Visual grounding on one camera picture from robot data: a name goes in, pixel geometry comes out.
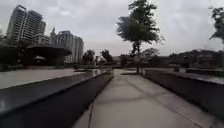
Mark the tall dark tree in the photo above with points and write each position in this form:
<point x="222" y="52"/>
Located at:
<point x="140" y="26"/>

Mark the grey concrete path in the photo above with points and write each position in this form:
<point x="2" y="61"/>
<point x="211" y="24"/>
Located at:
<point x="136" y="103"/>

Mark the tall tower building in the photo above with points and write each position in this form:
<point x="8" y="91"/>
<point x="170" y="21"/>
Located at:
<point x="23" y="25"/>

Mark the dark low wall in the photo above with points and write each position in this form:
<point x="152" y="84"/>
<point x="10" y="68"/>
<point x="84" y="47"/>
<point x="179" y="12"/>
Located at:
<point x="53" y="103"/>
<point x="193" y="88"/>

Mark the pale high-rise building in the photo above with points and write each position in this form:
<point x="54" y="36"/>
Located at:
<point x="68" y="45"/>

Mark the dark round pavilion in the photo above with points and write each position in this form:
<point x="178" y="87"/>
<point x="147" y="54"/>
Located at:
<point x="46" y="53"/>

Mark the distant low buildings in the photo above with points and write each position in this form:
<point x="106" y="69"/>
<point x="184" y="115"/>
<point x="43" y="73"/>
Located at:
<point x="190" y="58"/>

